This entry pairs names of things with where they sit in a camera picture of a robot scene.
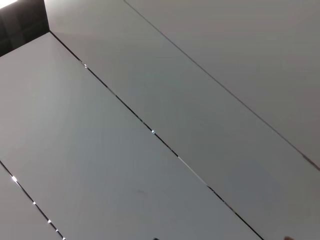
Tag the khaki canvas food bag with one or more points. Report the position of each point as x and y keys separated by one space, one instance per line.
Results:
x=288 y=238

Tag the bright ceiling light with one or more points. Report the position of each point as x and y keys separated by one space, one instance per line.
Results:
x=6 y=3

